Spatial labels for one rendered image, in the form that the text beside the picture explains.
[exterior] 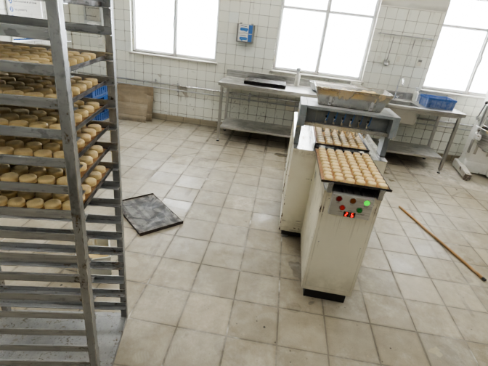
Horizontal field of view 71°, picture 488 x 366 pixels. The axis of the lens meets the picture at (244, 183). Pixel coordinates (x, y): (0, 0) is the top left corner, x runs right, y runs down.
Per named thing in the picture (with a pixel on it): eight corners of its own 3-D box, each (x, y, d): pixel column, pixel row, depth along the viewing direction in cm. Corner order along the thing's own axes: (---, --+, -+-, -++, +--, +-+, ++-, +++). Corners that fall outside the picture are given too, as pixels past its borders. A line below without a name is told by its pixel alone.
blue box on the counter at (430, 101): (425, 107, 478) (428, 97, 472) (417, 102, 505) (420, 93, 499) (454, 110, 477) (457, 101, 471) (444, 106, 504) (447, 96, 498)
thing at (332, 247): (298, 240, 299) (319, 144, 261) (338, 247, 296) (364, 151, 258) (298, 298, 236) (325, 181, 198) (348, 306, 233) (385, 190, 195)
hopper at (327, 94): (310, 98, 277) (314, 80, 271) (380, 107, 273) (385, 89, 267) (311, 104, 251) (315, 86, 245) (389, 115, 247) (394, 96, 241)
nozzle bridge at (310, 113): (293, 136, 294) (300, 96, 280) (378, 148, 288) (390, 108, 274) (293, 147, 264) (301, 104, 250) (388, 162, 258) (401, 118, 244)
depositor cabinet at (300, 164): (282, 179, 415) (294, 112, 380) (341, 189, 409) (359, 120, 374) (277, 237, 300) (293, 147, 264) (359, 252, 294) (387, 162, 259)
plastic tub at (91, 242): (78, 254, 252) (75, 236, 245) (110, 250, 260) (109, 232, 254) (77, 281, 227) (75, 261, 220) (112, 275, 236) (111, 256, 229)
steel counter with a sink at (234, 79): (213, 141, 518) (220, 56, 466) (222, 128, 581) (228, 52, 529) (443, 174, 495) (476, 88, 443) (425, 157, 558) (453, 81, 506)
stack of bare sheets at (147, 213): (183, 223, 304) (183, 220, 303) (140, 236, 280) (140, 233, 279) (153, 195, 345) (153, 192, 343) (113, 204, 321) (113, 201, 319)
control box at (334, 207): (327, 211, 206) (332, 190, 200) (367, 218, 204) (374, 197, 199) (327, 214, 203) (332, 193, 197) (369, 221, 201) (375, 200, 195)
